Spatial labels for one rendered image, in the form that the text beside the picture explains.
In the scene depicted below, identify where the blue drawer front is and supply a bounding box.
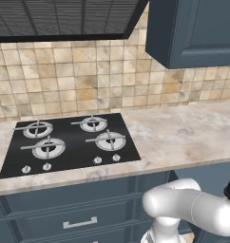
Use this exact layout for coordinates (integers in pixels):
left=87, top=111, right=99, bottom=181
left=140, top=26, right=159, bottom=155
left=0, top=193, right=144, bottom=241

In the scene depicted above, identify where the black gas hob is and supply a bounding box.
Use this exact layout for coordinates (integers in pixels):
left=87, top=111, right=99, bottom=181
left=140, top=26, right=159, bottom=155
left=0, top=112, right=143, bottom=180

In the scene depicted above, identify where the blue base cupboard panel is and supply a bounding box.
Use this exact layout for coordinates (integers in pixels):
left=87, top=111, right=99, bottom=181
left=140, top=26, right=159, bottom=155
left=169, top=160, right=230, bottom=243

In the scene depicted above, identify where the black extractor hood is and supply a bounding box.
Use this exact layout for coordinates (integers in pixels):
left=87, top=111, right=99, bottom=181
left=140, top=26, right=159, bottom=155
left=0, top=0, right=150, bottom=44

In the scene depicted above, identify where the silver drawer handle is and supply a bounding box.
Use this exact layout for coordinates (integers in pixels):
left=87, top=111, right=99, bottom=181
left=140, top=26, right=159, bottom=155
left=62, top=215, right=99, bottom=230

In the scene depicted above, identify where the blue wall cupboard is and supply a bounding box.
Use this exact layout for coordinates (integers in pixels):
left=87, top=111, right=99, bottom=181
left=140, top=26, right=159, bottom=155
left=144, top=0, right=230, bottom=70

